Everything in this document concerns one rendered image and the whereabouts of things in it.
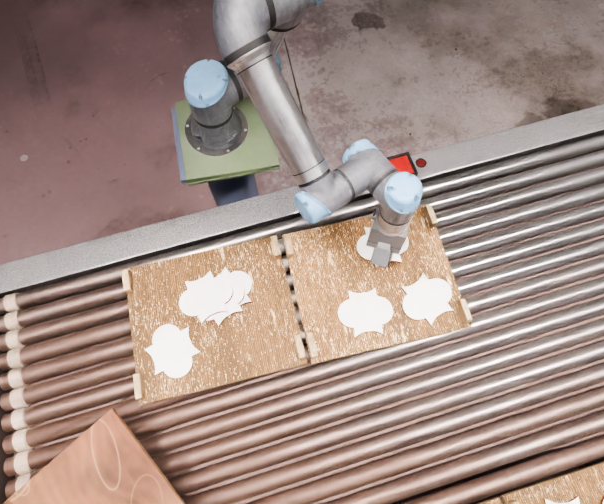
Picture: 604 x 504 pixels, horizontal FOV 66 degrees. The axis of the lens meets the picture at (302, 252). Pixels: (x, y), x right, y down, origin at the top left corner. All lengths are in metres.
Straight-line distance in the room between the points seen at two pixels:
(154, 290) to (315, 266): 0.42
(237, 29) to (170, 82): 1.98
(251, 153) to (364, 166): 0.52
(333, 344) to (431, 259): 0.34
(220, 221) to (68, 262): 0.42
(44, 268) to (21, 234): 1.25
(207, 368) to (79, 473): 0.33
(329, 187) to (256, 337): 0.43
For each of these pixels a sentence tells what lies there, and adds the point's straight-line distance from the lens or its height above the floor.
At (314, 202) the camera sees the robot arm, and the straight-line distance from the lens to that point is 0.95.
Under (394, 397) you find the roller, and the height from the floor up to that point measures 0.92.
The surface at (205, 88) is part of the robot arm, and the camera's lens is 1.29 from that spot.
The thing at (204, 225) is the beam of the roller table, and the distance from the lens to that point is 1.32.
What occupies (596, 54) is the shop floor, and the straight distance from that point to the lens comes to 3.34.
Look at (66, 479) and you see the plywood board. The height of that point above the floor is 1.04.
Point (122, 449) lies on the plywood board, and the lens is 1.12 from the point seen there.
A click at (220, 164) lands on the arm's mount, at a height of 0.90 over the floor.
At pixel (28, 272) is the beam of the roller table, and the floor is 0.92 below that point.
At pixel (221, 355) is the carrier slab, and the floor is 0.94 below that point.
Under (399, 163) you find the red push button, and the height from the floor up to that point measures 0.93.
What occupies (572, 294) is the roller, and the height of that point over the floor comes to 0.92.
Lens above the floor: 2.09
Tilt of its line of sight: 69 degrees down
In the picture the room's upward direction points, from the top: 2 degrees counter-clockwise
